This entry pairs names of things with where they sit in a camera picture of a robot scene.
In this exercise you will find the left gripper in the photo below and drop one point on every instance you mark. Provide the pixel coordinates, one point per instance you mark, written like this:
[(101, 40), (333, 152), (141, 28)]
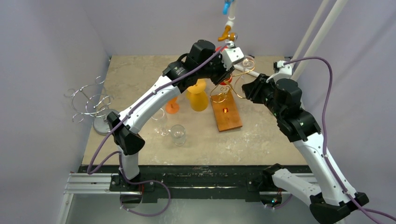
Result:
[(224, 73)]

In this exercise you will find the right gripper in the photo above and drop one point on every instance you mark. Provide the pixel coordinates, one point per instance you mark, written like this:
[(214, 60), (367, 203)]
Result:
[(251, 89)]

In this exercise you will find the red plastic wine glass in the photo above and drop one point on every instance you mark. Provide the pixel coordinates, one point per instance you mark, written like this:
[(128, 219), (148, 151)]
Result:
[(229, 79)]

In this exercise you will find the clear tall flute glass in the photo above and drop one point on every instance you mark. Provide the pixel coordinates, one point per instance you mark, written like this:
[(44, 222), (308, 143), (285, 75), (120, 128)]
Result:
[(244, 67)]

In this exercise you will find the yellow plastic goblet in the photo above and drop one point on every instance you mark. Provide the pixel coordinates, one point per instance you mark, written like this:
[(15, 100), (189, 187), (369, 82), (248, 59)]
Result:
[(197, 96)]

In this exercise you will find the gold rack with wooden base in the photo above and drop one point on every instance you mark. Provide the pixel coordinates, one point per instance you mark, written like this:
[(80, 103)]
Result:
[(224, 106)]

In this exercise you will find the clear wine glass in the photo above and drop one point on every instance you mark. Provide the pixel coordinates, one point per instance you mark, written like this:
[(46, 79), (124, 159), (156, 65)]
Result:
[(160, 120)]

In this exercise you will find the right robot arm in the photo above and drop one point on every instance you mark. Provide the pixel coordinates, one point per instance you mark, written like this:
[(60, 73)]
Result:
[(332, 198)]

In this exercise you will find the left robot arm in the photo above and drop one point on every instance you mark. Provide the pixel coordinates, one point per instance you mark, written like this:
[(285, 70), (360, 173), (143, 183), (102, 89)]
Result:
[(204, 61)]

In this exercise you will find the chrome wine glass rack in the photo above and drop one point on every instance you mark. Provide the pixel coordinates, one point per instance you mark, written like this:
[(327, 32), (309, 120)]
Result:
[(92, 100)]

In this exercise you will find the orange plastic goblet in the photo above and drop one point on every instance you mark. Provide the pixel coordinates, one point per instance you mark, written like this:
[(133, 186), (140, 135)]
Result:
[(172, 107)]

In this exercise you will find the clear short glass left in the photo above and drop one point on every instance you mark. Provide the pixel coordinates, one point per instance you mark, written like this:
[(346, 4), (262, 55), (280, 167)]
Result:
[(178, 134)]

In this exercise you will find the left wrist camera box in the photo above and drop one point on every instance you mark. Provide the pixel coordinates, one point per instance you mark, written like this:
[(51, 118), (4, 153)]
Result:
[(231, 55)]

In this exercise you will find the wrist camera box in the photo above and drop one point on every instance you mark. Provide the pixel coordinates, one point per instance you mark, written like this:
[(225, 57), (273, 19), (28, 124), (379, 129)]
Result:
[(282, 69), (231, 55)]

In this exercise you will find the brass faucet with blue handle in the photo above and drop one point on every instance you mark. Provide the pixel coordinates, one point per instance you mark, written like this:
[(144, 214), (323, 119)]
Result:
[(229, 9)]

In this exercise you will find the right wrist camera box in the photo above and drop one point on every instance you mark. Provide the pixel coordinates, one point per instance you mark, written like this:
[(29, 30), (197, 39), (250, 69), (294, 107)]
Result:
[(282, 69)]

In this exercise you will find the white pvc pipe frame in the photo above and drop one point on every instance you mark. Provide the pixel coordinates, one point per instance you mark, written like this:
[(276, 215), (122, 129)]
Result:
[(283, 27)]

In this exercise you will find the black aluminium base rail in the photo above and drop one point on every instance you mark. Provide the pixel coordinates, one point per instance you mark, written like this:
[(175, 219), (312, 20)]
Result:
[(241, 182)]

